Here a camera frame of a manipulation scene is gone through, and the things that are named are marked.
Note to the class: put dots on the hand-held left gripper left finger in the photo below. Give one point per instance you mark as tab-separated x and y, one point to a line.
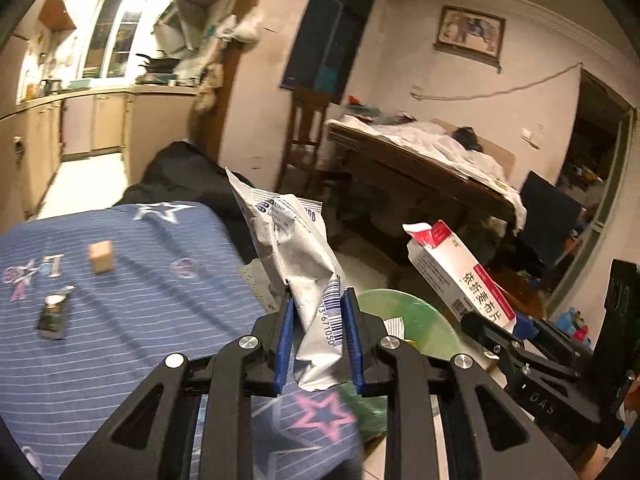
285	345

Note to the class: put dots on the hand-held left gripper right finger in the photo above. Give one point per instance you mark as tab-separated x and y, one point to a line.
352	345

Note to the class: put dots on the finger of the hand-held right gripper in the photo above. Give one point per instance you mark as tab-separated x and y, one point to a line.
526	327
500	347

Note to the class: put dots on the green plastic bin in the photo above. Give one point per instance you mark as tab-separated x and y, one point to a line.
425	325

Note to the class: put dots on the silver foil packet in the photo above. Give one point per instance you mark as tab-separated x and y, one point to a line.
295	260

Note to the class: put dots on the white and red medicine box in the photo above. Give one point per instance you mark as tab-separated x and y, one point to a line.
450	270

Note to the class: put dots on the white paper scrap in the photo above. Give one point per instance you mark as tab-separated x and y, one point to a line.
394	329

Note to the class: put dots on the colourful toys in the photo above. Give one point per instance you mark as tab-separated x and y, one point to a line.
575	325

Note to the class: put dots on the black chair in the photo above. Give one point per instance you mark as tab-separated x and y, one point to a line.
547	215

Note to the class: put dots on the blue star-printed cloth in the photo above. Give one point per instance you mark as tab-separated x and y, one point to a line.
125	350

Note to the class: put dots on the wooden dining table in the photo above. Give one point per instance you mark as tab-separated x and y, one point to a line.
400	175

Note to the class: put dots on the black item on table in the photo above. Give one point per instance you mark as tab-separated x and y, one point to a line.
467	139

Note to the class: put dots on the black cloth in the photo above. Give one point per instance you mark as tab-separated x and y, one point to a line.
180	175

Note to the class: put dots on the white table cloth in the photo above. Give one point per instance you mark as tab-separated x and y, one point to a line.
440	145

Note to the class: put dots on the small wooden block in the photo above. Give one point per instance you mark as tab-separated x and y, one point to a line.
101	257

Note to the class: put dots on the dark wooden chair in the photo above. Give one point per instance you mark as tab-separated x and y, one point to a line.
305	125

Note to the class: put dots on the colourful items on table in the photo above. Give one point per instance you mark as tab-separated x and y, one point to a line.
370	112

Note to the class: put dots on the small dark packet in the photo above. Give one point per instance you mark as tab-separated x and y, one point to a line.
52	317

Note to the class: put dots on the kitchen base cabinets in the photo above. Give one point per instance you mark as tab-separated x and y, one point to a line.
150	125

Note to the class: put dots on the framed picture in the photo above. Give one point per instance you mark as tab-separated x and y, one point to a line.
470	32

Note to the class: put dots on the black wok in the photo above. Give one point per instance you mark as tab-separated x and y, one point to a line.
160	63

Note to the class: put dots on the dark window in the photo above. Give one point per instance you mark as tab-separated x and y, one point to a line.
330	35

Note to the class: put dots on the hanging plastic bags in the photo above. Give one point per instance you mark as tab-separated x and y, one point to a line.
235	30

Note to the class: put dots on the range hood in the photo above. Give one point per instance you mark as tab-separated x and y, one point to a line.
180	25

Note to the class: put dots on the metal kettle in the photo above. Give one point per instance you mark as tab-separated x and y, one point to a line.
50	86

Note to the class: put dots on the kitchen window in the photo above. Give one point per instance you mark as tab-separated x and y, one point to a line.
117	35

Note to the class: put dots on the white wall socket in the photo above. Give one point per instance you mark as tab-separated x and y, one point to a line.
531	136

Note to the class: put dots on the kitchen wall cabinet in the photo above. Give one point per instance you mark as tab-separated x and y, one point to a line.
57	10

